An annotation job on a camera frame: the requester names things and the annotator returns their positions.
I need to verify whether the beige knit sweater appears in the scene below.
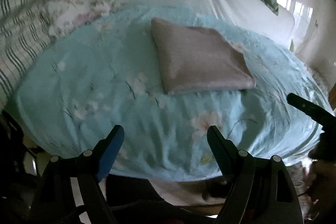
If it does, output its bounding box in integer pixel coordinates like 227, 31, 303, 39
151, 18, 256, 95

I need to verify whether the light blue floral bedsheet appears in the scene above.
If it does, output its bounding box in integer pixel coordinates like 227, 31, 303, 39
5, 6, 331, 181

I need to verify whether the white floral quilt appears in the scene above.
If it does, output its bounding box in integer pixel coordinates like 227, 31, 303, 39
45, 0, 120, 38

